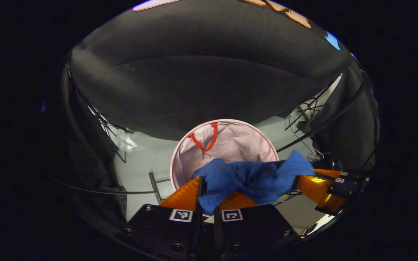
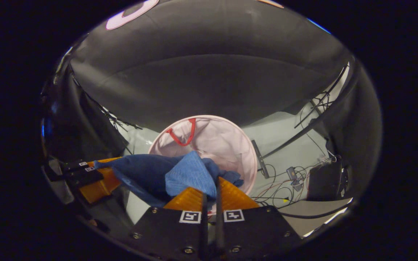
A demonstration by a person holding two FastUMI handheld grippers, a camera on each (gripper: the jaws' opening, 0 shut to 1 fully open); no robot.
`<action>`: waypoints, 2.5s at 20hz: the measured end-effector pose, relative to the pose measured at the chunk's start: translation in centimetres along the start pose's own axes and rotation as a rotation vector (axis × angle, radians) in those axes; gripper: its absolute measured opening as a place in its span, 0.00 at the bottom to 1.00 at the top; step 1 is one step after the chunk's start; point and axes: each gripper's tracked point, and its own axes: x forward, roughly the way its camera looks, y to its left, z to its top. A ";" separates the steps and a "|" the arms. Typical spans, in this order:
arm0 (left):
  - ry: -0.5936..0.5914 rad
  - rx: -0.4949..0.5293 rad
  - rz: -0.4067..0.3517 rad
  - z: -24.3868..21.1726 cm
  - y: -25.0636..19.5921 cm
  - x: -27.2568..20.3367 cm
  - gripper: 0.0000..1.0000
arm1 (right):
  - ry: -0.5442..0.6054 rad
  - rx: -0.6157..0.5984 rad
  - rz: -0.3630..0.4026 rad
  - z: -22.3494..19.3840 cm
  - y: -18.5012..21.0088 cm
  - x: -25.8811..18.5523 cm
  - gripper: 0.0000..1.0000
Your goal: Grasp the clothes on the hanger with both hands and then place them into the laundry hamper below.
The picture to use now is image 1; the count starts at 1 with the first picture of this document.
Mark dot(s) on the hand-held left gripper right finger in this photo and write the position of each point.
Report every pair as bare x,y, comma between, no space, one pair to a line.
252,232

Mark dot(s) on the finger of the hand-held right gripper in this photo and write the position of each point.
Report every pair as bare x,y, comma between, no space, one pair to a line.
354,175
318,192

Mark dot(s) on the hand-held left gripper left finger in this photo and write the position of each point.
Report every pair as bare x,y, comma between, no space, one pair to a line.
158,232

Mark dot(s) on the pink laundry hamper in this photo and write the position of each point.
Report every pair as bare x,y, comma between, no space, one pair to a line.
238,141

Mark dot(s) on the black tripod stand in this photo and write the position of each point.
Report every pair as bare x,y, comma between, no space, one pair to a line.
308,107
103,121

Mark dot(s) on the black backdrop cloth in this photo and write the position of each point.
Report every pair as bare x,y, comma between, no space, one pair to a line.
194,72

